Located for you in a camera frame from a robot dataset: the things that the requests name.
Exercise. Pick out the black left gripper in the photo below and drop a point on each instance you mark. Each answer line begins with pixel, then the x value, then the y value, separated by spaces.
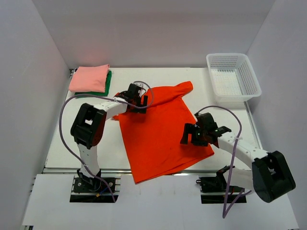
pixel 140 104

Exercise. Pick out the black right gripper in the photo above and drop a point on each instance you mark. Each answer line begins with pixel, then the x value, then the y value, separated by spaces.
pixel 189 133

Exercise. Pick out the orange t-shirt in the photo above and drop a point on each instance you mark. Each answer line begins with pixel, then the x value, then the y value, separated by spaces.
pixel 152 140

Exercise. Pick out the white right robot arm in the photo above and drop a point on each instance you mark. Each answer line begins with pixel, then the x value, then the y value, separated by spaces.
pixel 268 175

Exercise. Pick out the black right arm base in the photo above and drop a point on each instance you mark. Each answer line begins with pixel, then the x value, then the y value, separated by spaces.
pixel 213 189

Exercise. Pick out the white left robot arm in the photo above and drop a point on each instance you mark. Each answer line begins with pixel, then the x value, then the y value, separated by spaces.
pixel 88 127

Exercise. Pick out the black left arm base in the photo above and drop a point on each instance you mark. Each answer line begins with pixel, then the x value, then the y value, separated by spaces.
pixel 93 190

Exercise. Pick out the folded green t-shirt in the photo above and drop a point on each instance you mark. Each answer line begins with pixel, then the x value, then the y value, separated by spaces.
pixel 107 87

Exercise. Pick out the folded pink t-shirt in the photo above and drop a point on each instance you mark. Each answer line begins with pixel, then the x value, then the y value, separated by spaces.
pixel 89 79

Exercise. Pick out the white plastic basket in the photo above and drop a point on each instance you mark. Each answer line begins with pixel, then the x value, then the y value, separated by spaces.
pixel 233 78

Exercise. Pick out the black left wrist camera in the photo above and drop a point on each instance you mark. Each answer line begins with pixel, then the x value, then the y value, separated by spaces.
pixel 135 90

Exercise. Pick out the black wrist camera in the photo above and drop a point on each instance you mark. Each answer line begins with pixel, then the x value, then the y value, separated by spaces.
pixel 135 90
pixel 206 121

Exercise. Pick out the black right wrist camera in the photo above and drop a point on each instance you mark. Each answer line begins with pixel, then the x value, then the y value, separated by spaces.
pixel 206 121

